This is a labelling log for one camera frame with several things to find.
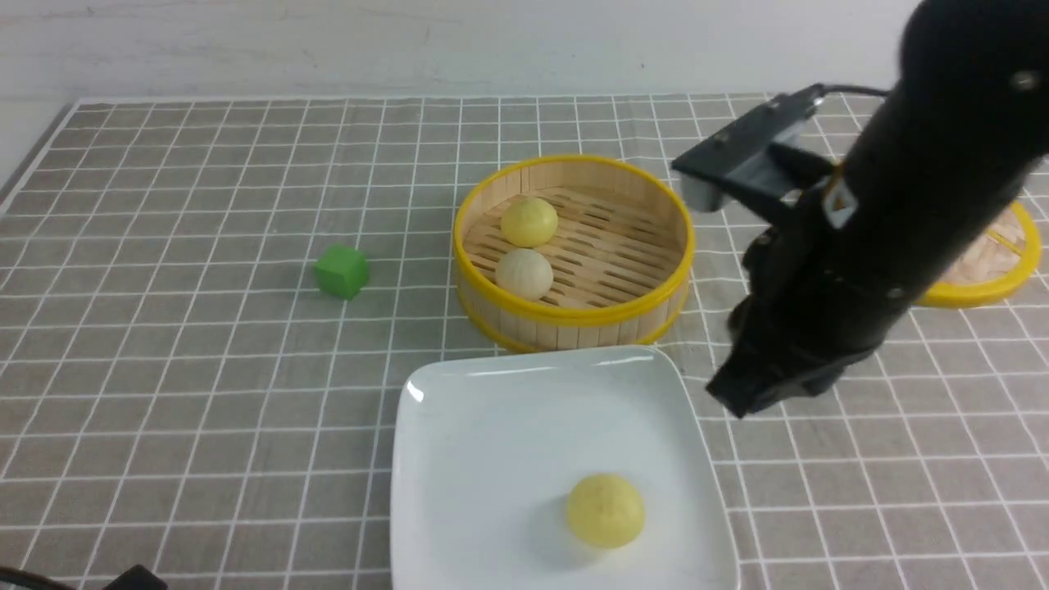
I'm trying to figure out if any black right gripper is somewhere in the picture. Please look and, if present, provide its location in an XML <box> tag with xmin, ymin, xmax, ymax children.
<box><xmin>706</xmin><ymin>188</ymin><xmax>928</xmax><ymax>418</ymax></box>

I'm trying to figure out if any yellow steamed bun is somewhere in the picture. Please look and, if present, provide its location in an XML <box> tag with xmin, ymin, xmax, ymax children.
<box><xmin>565</xmin><ymin>473</ymin><xmax>646</xmax><ymax>550</ymax></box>
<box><xmin>501</xmin><ymin>197</ymin><xmax>559</xmax><ymax>249</ymax></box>

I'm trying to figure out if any white steamed bun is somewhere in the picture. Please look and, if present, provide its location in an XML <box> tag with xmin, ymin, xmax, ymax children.
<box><xmin>494</xmin><ymin>249</ymin><xmax>554</xmax><ymax>300</ymax></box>

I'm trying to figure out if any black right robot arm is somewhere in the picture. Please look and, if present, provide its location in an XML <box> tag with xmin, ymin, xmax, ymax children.
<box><xmin>707</xmin><ymin>1</ymin><xmax>1047</xmax><ymax>418</ymax></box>

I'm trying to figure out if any white square plate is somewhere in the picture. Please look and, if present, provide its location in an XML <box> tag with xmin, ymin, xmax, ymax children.
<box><xmin>389</xmin><ymin>345</ymin><xmax>742</xmax><ymax>589</ymax></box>

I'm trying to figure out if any yellow bamboo steamer lid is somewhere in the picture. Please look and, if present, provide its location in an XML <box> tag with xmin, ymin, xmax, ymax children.
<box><xmin>918</xmin><ymin>199</ymin><xmax>1042</xmax><ymax>309</ymax></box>

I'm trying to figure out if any yellow bamboo steamer basket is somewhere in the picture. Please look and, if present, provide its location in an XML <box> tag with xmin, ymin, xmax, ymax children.
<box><xmin>451</xmin><ymin>154</ymin><xmax>695</xmax><ymax>352</ymax></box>

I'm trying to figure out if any green cube block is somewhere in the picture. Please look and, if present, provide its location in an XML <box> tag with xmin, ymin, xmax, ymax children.
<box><xmin>312</xmin><ymin>245</ymin><xmax>370</xmax><ymax>300</ymax></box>

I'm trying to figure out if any grey checkered tablecloth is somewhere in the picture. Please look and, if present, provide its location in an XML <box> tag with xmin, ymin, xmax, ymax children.
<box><xmin>1</xmin><ymin>94</ymin><xmax>1047</xmax><ymax>589</ymax></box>

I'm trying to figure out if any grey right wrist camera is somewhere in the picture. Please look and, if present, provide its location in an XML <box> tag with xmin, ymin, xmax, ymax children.
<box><xmin>670</xmin><ymin>84</ymin><xmax>835</xmax><ymax>225</ymax></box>

